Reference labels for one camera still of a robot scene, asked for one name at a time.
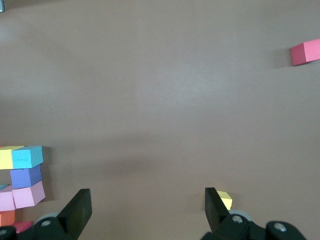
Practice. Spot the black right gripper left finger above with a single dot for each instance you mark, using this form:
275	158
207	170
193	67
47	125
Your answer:
75	212

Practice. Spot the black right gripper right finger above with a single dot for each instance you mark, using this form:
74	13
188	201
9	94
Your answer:
215	212

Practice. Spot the crimson foam cube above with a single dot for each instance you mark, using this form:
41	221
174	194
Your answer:
23	226
307	52

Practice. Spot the violet blue foam cube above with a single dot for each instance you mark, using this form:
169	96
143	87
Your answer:
25	176

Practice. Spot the orange foam cube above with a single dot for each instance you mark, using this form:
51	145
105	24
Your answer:
7	218

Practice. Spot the pale pink foam cube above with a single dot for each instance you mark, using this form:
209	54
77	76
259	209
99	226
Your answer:
6	200

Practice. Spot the light blue foam cube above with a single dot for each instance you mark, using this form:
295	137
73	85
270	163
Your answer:
25	157
3	187

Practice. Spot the yellow foam cube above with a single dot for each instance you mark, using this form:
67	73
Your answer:
5	158
226	198

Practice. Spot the brown table cover sheet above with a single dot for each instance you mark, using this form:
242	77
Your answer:
150	87

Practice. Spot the small metal bracket plate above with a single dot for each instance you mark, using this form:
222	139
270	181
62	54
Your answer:
1	7

